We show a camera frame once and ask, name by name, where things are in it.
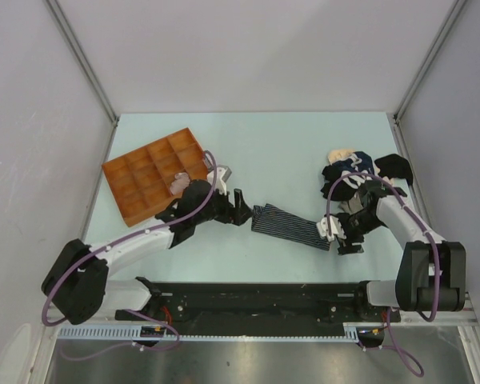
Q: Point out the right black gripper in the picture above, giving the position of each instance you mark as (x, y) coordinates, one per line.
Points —
(346, 243)

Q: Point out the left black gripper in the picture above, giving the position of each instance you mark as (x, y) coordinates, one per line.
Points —
(238, 214)

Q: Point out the striped navy underwear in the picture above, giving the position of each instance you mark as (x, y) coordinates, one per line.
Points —
(275, 222)

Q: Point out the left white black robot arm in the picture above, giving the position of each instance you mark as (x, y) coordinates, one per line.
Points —
(79, 283)

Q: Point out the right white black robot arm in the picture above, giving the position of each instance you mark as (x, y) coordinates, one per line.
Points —
(431, 277)

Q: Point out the grey underwear in pile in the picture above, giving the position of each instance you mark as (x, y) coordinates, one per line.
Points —
(353, 205)

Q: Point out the navy white underwear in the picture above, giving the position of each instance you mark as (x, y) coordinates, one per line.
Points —
(358, 162)

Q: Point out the black underwear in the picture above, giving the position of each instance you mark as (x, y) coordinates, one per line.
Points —
(395, 166)

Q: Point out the cream underwear in pile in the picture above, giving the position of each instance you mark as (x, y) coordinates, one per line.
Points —
(339, 154)

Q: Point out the orange compartment tray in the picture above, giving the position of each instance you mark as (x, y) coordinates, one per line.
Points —
(140, 180)

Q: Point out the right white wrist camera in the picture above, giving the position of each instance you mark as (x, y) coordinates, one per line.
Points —
(330, 228)

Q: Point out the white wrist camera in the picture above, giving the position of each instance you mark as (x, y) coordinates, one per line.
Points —
(330, 228)
(220, 176)

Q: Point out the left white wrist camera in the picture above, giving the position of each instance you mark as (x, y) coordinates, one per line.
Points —
(220, 176)

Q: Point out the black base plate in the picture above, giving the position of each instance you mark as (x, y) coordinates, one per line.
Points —
(269, 308)

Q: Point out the white slotted cable duct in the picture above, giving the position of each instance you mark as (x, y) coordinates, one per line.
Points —
(138, 332)

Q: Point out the right aluminium frame post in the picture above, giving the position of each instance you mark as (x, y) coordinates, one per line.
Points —
(449, 22)

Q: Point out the aluminium frame post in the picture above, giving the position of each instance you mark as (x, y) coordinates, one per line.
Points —
(75, 47)
(449, 22)

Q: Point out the left aluminium frame post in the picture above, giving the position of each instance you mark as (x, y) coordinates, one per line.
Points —
(75, 47)

